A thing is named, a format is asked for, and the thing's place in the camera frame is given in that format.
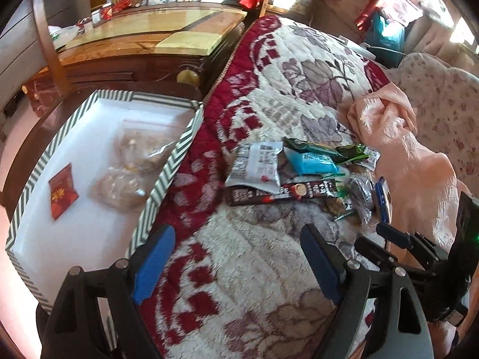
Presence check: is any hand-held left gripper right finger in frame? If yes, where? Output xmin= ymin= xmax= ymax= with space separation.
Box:
xmin=299 ymin=223 xmax=435 ymax=359

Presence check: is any white plastic bag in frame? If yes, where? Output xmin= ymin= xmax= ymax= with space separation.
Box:
xmin=47 ymin=24 xmax=81 ymax=51

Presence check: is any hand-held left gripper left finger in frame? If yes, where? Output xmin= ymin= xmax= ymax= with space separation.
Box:
xmin=39 ymin=224 xmax=176 ymax=359

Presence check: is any clear bag of brown snacks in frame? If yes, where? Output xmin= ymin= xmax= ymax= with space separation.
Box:
xmin=114 ymin=120 xmax=188 ymax=173
xmin=90 ymin=165 xmax=160 ymax=208

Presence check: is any wooden cabinet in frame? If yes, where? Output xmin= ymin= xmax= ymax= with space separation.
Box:
xmin=28 ymin=0 xmax=249 ymax=100

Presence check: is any peach blanket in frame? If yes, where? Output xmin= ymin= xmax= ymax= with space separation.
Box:
xmin=346 ymin=79 xmax=468 ymax=258

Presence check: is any white grey snack packet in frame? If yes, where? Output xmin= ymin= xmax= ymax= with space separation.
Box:
xmin=225 ymin=141 xmax=285 ymax=192

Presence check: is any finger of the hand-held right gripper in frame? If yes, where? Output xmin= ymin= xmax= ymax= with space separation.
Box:
xmin=354 ymin=237 xmax=425 ymax=275
xmin=376 ymin=222 xmax=450 ymax=266

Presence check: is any light blue snack packet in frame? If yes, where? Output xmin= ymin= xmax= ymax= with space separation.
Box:
xmin=285 ymin=147 xmax=347 ymax=177

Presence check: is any dark brown stick packet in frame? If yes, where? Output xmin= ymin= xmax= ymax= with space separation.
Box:
xmin=223 ymin=179 xmax=337 ymax=207

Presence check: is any long dark green packet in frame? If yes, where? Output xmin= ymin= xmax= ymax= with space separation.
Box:
xmin=283 ymin=137 xmax=337 ymax=158

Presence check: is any dark blue packet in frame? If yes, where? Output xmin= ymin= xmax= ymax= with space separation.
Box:
xmin=375 ymin=177 xmax=393 ymax=225

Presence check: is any pale yellow board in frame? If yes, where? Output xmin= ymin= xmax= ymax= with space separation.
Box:
xmin=155 ymin=32 xmax=223 ymax=56

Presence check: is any pink floral quilted cushion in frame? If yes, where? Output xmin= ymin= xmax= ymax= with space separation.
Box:
xmin=389 ymin=52 xmax=479 ymax=195

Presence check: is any red white floral blanket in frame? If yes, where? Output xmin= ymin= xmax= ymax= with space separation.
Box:
xmin=129 ymin=15 xmax=393 ymax=359

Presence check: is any clear nut packet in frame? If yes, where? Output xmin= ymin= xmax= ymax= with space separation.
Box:
xmin=325 ymin=194 xmax=356 ymax=221

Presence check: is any small white packet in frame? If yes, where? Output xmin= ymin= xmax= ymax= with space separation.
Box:
xmin=359 ymin=147 xmax=381 ymax=169

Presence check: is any red gift box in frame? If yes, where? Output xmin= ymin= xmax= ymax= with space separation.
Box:
xmin=92 ymin=3 xmax=115 ymax=23

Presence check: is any teal bag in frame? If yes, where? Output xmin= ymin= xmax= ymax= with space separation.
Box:
xmin=369 ymin=15 xmax=407 ymax=64

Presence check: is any pink pillow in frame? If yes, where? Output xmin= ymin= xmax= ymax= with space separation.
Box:
xmin=378 ymin=0 xmax=427 ymax=23

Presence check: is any red snack packet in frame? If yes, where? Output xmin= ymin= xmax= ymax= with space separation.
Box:
xmin=48 ymin=162 xmax=80 ymax=221

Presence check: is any clear packet of dark fruit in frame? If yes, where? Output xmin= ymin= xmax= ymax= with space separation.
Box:
xmin=344 ymin=174 xmax=375 ymax=225

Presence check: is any red plush toy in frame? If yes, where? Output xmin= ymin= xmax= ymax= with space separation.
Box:
xmin=112 ymin=0 xmax=146 ymax=12

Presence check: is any green striped white box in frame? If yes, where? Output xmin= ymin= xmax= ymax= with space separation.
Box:
xmin=4 ymin=89 xmax=206 ymax=317

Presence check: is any dark green bright-striped packet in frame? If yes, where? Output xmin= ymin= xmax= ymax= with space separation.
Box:
xmin=335 ymin=144 xmax=369 ymax=165

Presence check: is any wooden chair frame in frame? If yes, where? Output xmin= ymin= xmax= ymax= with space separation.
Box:
xmin=33 ymin=0 xmax=72 ymax=96

